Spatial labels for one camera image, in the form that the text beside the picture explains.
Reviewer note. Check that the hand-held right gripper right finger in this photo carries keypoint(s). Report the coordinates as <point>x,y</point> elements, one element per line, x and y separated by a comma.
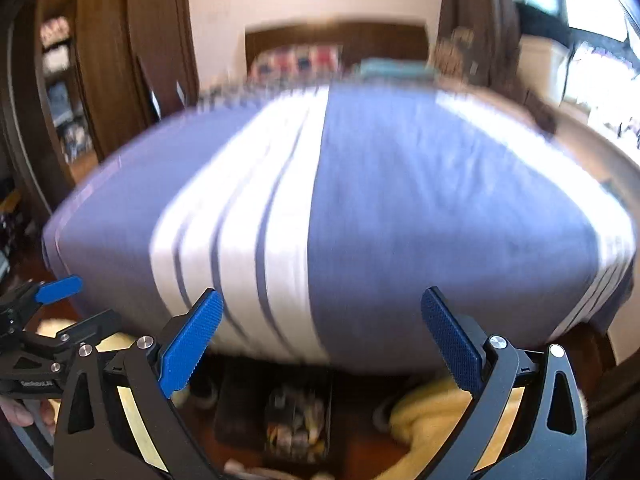
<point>450,340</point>

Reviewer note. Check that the patterned pillow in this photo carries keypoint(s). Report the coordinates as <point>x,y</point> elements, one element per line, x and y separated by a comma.
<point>295,62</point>

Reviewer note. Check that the blue white striped bedcover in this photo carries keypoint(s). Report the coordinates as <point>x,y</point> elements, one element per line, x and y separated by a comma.
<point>400,220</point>

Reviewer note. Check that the black bin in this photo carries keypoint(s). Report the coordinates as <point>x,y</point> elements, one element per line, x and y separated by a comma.
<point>280,410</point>

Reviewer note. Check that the brown wooden wardrobe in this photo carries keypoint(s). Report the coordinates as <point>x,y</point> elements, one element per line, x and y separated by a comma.
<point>135,50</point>

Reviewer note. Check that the wooden headboard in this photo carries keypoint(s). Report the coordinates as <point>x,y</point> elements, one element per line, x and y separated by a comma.
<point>340,35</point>

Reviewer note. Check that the teal pillow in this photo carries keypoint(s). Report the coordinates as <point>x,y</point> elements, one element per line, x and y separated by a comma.
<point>395,67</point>

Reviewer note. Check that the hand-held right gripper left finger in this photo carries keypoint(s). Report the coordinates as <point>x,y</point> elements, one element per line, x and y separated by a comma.
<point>192,345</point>

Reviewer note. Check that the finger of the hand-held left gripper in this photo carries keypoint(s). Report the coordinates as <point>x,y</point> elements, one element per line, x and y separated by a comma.
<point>60,289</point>
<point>85,327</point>

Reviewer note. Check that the yellow fluffy rug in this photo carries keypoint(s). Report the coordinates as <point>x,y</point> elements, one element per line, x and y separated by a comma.
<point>430,415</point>
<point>50,327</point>

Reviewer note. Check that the person's left hand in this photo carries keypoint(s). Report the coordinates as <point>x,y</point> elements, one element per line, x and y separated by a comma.
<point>25,412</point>

